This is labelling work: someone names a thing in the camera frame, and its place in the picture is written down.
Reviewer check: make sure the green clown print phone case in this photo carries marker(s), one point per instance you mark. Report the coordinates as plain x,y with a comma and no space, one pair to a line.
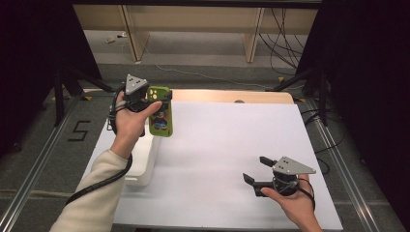
160,124

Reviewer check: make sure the white table cover sheet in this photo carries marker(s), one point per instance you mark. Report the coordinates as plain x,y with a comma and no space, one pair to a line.
219,145

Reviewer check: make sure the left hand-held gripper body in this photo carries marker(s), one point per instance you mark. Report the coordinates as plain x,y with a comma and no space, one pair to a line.
135,84

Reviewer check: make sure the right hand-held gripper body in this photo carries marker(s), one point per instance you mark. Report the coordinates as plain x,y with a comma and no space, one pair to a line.
290,168

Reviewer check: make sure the black curtain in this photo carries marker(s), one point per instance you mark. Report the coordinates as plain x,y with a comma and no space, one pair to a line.
370,64
35,48

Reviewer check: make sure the person's left hand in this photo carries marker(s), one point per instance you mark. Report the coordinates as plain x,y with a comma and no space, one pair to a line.
129,124

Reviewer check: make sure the metal floor rail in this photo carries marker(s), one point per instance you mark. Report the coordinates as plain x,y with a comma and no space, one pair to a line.
35,174
348,180

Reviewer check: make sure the black metal stand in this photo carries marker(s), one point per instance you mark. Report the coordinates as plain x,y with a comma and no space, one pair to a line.
59,96
323,96

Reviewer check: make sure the person's right hand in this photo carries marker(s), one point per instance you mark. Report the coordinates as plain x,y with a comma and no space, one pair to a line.
296,206

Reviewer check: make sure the small white floor object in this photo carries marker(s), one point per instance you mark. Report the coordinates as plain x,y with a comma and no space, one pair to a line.
110,40

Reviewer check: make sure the white plastic bin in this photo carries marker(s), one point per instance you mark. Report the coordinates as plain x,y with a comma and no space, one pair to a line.
141,161

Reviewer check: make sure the light wooden desk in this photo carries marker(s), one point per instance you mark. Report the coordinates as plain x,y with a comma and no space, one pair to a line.
193,19

